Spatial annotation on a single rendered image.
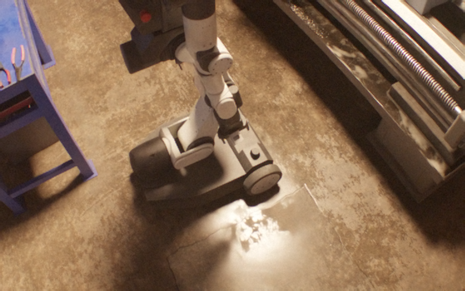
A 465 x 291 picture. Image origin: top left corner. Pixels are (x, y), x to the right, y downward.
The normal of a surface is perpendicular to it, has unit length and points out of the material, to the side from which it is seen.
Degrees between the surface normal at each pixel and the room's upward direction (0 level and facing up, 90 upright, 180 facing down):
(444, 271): 0
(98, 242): 0
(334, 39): 0
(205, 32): 90
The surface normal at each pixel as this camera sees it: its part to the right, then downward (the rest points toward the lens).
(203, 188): -0.03, -0.53
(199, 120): -0.79, 0.07
